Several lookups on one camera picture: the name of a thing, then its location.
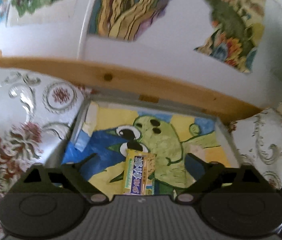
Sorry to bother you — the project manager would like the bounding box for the yellow blue snack bar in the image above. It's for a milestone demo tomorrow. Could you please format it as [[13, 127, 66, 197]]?
[[122, 150, 155, 196]]

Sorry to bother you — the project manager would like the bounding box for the grey tray with drawing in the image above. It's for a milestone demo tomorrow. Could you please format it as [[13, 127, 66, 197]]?
[[43, 93, 247, 201]]

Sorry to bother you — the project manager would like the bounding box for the floral satin bed cover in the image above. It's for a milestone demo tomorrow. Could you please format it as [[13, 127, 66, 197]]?
[[0, 69, 282, 239]]

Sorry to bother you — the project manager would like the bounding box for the landscape flowers poster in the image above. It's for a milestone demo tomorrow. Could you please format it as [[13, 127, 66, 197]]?
[[195, 0, 266, 74]]

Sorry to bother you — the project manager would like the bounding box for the starry swirl poster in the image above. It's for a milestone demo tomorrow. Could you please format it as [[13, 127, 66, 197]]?
[[88, 0, 170, 42]]

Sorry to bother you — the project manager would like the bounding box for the wooden bed frame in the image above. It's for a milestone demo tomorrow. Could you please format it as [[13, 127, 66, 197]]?
[[0, 50, 282, 136]]

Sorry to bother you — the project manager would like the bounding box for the white wall pipe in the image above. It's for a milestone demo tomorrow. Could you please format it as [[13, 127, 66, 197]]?
[[76, 0, 95, 60]]

